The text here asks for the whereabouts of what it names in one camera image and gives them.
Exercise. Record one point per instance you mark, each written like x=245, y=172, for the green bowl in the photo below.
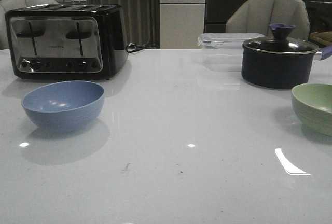
x=312, y=105

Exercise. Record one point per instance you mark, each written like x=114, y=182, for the black and chrome toaster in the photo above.
x=67, y=41

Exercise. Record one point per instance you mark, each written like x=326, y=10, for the glass pot lid blue knob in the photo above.
x=280, y=42

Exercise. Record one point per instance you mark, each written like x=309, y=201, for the beige chair right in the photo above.
x=255, y=16

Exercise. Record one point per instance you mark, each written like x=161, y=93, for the clear plastic food container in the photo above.
x=223, y=52

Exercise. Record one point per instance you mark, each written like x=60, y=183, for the dark blue saucepan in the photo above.
x=279, y=70

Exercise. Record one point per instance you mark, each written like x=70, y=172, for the white refrigerator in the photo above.
x=181, y=23

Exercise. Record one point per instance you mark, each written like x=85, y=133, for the blue bowl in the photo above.
x=65, y=106

